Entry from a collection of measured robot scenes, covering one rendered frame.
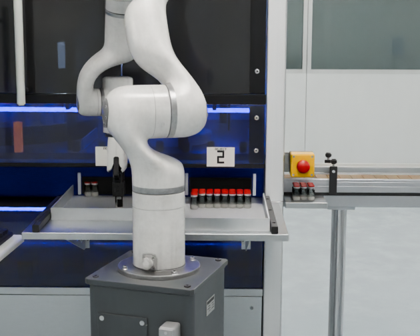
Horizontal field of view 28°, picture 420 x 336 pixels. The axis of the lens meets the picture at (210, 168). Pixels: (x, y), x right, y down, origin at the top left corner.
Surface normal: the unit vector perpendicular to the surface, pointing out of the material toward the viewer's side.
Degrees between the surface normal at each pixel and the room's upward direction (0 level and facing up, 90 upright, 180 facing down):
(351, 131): 90
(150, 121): 107
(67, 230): 0
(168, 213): 90
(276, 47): 90
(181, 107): 76
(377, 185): 90
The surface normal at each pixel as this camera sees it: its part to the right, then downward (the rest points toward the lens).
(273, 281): -0.01, 0.17
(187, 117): 0.30, 0.30
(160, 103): 0.27, -0.25
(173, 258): 0.56, 0.14
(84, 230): 0.00, -0.99
